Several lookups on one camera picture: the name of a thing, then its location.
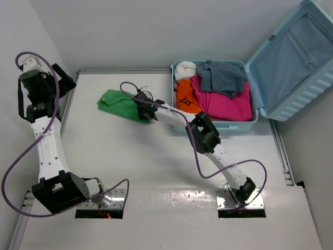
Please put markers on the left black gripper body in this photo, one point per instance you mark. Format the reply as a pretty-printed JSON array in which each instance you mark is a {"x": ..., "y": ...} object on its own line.
[{"x": 51, "y": 90}]

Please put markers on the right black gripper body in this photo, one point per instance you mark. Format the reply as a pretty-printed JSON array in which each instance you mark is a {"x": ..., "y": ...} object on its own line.
[{"x": 142, "y": 115}]

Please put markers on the green cloth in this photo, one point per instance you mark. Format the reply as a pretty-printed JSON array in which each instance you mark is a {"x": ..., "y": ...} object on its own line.
[{"x": 117, "y": 103}]

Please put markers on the orange black patterned towel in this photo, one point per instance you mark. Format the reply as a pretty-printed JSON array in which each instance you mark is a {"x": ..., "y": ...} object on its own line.
[{"x": 185, "y": 99}]

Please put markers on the white drawstring pouch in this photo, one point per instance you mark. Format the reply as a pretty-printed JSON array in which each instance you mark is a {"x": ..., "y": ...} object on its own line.
[{"x": 185, "y": 70}]

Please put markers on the magenta garment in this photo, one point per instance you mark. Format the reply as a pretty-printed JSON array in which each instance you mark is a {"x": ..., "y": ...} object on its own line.
[{"x": 220, "y": 106}]

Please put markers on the grey blue garment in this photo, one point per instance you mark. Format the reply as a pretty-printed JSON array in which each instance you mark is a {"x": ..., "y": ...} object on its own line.
[{"x": 225, "y": 79}]

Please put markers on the light blue hard suitcase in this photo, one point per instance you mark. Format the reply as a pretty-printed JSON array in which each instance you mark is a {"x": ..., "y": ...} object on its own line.
[{"x": 289, "y": 70}]

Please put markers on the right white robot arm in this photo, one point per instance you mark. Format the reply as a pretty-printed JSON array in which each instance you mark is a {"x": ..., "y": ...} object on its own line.
[{"x": 204, "y": 138}]

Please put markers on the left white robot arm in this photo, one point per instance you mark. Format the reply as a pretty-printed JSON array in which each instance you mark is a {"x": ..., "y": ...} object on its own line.
[{"x": 58, "y": 189}]

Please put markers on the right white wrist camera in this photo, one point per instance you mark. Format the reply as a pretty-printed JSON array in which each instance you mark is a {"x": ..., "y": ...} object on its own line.
[{"x": 143, "y": 88}]

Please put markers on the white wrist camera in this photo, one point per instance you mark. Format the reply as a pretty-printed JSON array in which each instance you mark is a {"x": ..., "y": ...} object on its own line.
[
  {"x": 32, "y": 63},
  {"x": 143, "y": 88}
]

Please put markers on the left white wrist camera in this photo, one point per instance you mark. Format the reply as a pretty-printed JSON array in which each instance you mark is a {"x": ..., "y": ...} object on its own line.
[{"x": 32, "y": 63}]

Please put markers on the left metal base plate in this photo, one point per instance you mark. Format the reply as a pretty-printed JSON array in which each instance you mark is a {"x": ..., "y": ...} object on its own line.
[{"x": 114, "y": 200}]

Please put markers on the metal base plate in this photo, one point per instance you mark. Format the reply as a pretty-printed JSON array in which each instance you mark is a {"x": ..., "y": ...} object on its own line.
[
  {"x": 114, "y": 200},
  {"x": 226, "y": 200}
]

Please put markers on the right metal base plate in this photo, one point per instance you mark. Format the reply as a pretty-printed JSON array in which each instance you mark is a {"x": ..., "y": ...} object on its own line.
[{"x": 226, "y": 200}]

